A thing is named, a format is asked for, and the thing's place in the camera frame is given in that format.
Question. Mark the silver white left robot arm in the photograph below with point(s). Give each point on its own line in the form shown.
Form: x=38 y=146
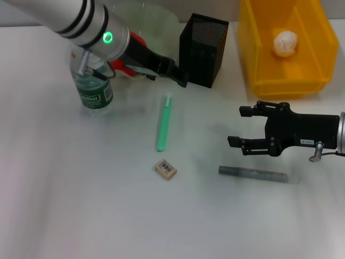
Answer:
x=86 y=24

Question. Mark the black mesh pen holder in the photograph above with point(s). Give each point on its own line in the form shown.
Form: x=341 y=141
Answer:
x=202 y=46

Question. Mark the mint green pen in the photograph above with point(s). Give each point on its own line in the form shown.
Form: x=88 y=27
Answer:
x=164 y=126

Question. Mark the green glass fruit plate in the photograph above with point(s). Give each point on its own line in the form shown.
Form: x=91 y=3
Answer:
x=159 y=29

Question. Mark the yellow plastic bin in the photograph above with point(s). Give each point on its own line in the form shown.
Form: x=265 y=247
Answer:
x=296 y=73

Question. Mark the grey marker pen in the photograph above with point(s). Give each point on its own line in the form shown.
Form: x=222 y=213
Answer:
x=250 y=173

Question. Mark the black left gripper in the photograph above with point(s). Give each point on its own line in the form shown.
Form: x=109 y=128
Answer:
x=143 y=58

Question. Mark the clear green-label water bottle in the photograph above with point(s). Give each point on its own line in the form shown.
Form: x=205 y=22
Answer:
x=94 y=94

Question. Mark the beige eraser with barcode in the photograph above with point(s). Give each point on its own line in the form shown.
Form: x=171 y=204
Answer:
x=166 y=169

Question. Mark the red-orange fruit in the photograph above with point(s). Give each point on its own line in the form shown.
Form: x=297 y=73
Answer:
x=120 y=66

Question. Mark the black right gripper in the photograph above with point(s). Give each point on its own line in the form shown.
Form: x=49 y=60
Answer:
x=299 y=129

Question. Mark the white paper ball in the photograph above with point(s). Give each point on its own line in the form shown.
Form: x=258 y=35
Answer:
x=285 y=43

